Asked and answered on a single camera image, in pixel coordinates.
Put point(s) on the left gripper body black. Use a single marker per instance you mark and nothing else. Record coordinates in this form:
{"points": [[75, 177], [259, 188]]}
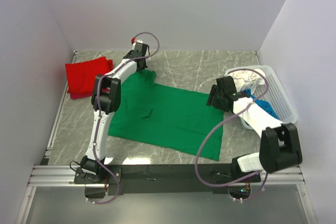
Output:
{"points": [[145, 64]]}

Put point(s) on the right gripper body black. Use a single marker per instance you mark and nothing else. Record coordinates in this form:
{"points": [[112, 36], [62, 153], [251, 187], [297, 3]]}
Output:
{"points": [[217, 96]]}

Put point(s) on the green t shirt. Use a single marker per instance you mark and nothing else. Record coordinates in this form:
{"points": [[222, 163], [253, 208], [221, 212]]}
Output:
{"points": [[164, 116]]}

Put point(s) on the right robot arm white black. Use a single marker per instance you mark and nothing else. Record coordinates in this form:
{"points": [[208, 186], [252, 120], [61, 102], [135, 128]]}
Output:
{"points": [[279, 141]]}

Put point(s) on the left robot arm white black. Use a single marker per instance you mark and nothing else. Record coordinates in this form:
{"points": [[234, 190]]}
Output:
{"points": [[106, 100]]}

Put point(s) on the white crumpled t shirt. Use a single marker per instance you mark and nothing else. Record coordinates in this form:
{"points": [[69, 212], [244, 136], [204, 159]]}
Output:
{"points": [[246, 79]]}

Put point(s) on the blue crumpled t shirt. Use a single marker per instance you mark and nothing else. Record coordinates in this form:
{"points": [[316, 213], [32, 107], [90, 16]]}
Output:
{"points": [[263, 104]]}

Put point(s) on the white plastic basket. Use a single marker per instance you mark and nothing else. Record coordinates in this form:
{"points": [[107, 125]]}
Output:
{"points": [[272, 92]]}

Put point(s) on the folded red t shirt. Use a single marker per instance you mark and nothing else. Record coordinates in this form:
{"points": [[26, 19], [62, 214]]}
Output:
{"points": [[84, 74]]}

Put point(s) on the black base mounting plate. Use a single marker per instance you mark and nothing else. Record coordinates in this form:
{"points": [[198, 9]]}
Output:
{"points": [[177, 178]]}

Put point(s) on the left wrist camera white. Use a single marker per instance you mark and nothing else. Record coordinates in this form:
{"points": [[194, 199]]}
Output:
{"points": [[135, 40]]}

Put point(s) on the aluminium frame rail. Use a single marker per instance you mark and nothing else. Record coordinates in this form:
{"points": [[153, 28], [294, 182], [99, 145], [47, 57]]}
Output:
{"points": [[63, 176]]}

